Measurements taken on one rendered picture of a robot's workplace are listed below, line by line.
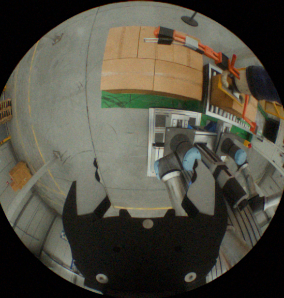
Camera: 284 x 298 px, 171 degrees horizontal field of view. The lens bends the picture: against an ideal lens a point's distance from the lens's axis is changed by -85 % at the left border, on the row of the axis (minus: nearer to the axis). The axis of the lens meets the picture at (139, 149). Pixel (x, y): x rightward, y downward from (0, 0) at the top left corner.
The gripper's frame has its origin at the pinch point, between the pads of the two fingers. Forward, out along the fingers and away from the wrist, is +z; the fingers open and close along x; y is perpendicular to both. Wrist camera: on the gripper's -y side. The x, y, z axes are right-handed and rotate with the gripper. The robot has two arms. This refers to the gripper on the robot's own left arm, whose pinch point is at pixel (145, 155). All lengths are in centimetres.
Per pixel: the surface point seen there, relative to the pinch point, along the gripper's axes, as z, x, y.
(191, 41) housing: 31, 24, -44
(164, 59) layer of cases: 98, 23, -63
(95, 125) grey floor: 152, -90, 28
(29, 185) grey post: 26, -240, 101
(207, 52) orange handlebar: 32, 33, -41
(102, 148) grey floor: 152, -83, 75
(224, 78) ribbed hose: 38, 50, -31
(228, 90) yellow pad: 44, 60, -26
